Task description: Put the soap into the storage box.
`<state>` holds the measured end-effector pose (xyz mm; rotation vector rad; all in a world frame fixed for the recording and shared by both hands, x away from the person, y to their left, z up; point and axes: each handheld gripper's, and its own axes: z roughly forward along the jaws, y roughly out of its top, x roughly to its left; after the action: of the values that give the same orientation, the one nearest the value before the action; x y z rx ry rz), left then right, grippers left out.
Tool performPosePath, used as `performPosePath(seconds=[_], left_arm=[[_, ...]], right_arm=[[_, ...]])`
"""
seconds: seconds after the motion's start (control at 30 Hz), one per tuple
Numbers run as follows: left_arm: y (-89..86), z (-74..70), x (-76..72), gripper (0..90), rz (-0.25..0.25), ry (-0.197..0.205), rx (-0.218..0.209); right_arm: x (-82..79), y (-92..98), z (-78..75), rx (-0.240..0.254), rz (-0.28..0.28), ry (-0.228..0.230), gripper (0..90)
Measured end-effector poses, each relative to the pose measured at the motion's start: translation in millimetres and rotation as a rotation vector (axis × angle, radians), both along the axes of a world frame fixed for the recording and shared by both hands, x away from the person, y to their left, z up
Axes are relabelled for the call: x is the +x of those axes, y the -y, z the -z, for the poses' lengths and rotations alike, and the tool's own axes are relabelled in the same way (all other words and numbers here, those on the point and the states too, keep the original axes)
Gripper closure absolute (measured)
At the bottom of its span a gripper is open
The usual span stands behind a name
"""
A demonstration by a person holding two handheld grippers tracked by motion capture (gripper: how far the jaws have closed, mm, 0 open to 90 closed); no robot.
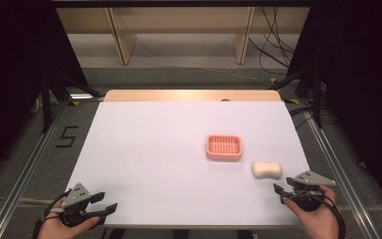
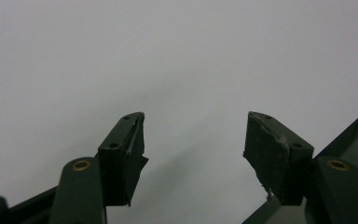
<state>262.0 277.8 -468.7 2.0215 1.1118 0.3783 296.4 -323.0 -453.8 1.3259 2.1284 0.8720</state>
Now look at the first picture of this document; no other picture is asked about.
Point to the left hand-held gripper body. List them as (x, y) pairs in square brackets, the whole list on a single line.
[(75, 196)]

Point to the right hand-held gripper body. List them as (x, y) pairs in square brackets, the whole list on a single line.
[(310, 181)]

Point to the cream soap bar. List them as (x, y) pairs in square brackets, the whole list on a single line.
[(267, 170)]

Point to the pink soap dish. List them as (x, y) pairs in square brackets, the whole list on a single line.
[(224, 147)]

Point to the person's left hand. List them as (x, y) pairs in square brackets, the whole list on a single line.
[(61, 229)]

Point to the person's right hand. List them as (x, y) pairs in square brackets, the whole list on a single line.
[(316, 222)]

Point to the white table sheet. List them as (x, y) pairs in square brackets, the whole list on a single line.
[(152, 159)]

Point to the black tripod stand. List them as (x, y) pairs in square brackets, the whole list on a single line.
[(317, 106), (46, 106)]

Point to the yellow tape piece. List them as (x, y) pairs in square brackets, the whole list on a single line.
[(273, 80), (75, 103), (293, 101)]

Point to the round table grommet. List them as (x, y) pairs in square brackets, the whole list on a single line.
[(225, 99)]

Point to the black curtain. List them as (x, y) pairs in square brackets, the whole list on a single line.
[(6, 66), (361, 66)]

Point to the light wooden table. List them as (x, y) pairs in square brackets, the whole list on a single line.
[(179, 95)]

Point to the light wooden shelf unit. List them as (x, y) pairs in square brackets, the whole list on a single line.
[(179, 20)]

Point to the aluminium frame rail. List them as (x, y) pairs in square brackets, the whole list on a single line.
[(23, 181), (342, 179)]

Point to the short aluminium frame bar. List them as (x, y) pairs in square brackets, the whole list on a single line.
[(81, 97)]

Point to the black overhead frame bar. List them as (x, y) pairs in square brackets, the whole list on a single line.
[(179, 2)]

